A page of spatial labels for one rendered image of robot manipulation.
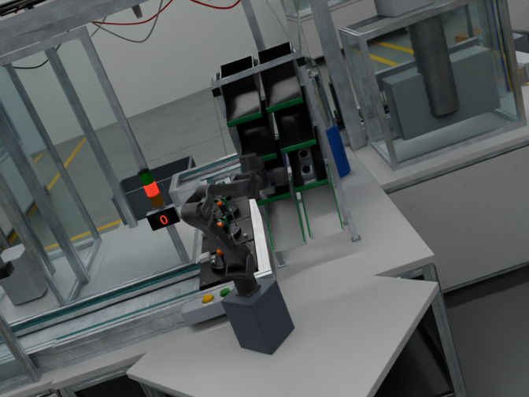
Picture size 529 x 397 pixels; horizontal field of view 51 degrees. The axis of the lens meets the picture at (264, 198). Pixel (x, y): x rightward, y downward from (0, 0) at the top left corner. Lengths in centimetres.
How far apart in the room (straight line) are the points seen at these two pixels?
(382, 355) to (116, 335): 104
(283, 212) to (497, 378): 128
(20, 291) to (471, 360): 225
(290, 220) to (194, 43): 1051
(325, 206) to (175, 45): 1055
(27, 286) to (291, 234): 148
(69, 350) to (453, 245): 189
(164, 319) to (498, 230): 175
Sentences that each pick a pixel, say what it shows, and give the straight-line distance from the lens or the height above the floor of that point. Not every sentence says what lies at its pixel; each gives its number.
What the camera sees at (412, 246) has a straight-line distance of 218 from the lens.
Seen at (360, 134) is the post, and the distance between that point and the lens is 327.
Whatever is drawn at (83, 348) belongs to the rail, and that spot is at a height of 91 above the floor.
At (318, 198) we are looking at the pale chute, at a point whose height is 110.
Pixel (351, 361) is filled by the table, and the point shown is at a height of 86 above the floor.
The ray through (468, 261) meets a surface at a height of 29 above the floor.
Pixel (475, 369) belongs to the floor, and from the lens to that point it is 288.
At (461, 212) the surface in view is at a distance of 294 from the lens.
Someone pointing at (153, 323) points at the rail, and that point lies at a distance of 220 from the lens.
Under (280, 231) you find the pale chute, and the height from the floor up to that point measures 104.
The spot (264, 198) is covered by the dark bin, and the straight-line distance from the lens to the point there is 209.
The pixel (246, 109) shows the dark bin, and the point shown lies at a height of 154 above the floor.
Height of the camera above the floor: 197
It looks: 22 degrees down
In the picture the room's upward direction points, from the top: 20 degrees counter-clockwise
